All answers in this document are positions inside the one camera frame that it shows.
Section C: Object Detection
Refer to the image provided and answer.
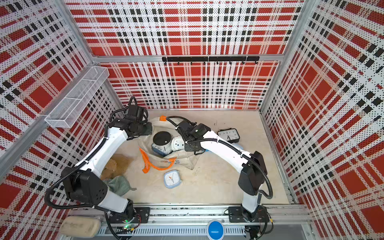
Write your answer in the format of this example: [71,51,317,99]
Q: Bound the beige canvas bag orange handles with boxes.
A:
[138,116,203,174]

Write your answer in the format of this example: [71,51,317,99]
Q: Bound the black rectangular alarm clock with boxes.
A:
[217,128,240,144]

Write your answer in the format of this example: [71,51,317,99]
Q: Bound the light blue square alarm clock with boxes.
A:
[164,170,182,189]

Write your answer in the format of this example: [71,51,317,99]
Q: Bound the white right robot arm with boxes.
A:
[173,119,273,222]

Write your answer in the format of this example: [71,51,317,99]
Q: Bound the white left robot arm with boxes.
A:
[44,97,152,221]

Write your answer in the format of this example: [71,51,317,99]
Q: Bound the white oval clock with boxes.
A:
[171,136,185,152]

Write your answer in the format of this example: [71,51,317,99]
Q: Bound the black and white round clock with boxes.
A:
[152,131,172,148]

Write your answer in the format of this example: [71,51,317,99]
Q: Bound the dark blue square alarm clock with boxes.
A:
[152,143,173,157]

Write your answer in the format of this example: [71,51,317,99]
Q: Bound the brown teddy bear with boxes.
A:
[100,154,133,181]

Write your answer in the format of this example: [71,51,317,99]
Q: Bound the blue round button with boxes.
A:
[206,220,225,240]

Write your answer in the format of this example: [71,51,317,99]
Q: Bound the beige sponge block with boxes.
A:
[59,216,102,238]

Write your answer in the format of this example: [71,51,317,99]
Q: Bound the white wire mesh basket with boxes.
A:
[45,66,109,129]

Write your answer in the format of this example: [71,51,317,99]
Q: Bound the black hook rail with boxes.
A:
[162,56,260,64]

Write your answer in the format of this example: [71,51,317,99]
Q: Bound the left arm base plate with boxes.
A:
[109,207,151,224]

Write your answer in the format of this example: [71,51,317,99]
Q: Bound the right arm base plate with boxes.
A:
[228,205,270,223]

